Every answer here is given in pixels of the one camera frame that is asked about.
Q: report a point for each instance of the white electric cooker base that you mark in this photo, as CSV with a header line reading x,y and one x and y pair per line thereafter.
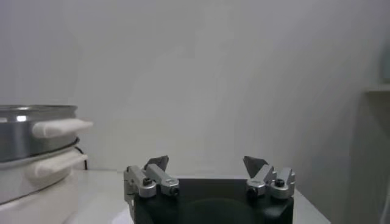
x,y
30,204

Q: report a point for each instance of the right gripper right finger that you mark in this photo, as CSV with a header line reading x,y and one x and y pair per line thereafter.
x,y
265,178

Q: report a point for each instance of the white round plate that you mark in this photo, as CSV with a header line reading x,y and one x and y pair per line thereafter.
x,y
126,218

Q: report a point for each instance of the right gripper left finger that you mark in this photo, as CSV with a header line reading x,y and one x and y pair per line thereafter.
x,y
143,179

